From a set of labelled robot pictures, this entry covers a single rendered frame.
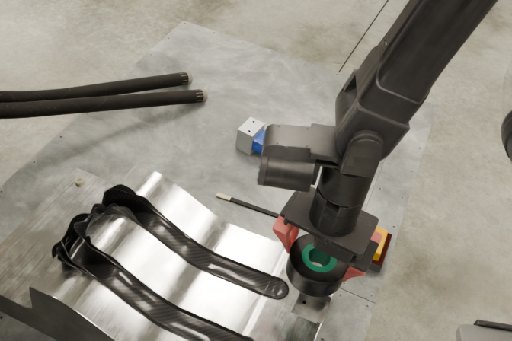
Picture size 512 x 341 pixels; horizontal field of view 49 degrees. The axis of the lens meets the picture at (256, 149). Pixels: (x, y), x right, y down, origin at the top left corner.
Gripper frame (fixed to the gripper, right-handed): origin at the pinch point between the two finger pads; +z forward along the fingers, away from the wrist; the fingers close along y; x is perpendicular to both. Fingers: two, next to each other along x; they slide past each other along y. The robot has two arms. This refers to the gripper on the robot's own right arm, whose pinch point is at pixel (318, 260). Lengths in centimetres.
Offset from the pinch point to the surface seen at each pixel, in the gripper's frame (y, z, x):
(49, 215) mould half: 43.2, 14.3, 5.9
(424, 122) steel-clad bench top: -4, 20, -63
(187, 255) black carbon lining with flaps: 19.0, 11.4, 1.9
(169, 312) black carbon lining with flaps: 16.0, 11.9, 11.1
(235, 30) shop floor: 109, 102, -185
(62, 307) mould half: 27.2, 8.2, 19.6
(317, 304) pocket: -1.6, 13.4, -2.3
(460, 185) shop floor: -25, 100, -139
